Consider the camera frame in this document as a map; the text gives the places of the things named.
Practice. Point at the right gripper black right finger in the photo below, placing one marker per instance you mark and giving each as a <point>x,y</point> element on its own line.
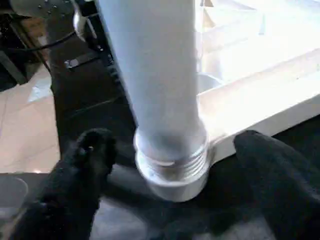
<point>282,190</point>

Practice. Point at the brown wooden furniture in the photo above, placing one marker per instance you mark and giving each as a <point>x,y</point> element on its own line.
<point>25,30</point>

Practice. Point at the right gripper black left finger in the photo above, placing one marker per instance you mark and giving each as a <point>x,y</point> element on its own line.
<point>70,190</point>

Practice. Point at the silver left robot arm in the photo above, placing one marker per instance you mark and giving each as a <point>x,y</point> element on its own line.
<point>45,7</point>

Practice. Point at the black work mat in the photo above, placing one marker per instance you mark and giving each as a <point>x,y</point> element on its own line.
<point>175,217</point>

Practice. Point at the white plastic table top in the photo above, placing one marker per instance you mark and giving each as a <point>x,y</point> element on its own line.
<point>250,100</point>

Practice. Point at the white plastic table leg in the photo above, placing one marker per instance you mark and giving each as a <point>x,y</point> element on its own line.
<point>155,62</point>

